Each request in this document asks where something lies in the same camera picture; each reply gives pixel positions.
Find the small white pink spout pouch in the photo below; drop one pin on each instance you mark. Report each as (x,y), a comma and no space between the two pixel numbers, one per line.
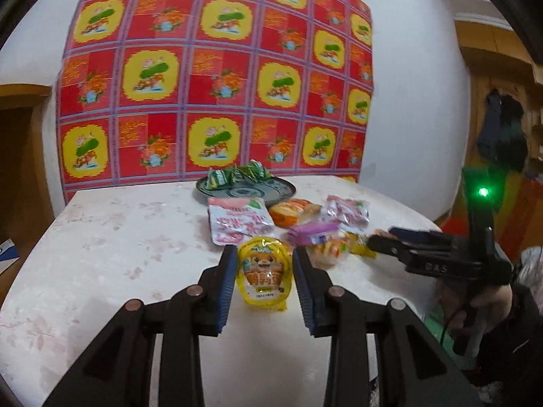
(345,214)

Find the yellow cartoon snack packet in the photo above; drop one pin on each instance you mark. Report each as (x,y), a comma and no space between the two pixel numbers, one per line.
(265,271)

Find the dark hanging clothes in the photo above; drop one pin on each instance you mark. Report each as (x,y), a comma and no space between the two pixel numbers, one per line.
(502,131)

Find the wooden door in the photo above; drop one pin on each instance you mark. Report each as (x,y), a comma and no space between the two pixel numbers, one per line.
(488,72)

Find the blue white box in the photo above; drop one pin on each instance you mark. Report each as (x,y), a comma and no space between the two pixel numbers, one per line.
(7,256)

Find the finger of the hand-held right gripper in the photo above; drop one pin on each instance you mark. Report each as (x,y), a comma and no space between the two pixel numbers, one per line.
(386,246)
(415,235)

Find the purple snack packet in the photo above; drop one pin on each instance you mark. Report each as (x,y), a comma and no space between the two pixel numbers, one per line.
(312,232)

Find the orange bread packet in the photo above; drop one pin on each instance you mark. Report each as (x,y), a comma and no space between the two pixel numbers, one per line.
(292,212)

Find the large white pink spout pouch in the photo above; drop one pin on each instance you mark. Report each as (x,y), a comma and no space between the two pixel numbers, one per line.
(237,220)

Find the dark patterned plate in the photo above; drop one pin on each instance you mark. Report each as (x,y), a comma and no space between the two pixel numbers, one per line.
(250,193)

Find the person's right forearm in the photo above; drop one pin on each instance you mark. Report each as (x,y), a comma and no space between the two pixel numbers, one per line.
(517,330)

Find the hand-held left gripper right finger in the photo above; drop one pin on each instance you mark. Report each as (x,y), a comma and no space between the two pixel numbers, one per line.
(303,292)

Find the person's right hand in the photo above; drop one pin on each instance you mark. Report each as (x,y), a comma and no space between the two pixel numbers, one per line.
(492,305)

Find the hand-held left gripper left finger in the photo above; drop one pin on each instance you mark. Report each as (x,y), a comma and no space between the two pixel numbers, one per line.
(227,289)

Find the red patterned wall poster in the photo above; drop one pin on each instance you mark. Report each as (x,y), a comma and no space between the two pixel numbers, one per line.
(212,72)

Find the small yellow snack packet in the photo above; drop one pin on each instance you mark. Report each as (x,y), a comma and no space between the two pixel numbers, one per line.
(361,248)

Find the wooden cabinet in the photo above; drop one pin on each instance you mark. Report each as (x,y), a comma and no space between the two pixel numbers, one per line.
(21,169)

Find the red cloth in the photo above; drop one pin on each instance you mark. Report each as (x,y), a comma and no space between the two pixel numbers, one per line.
(521,207)

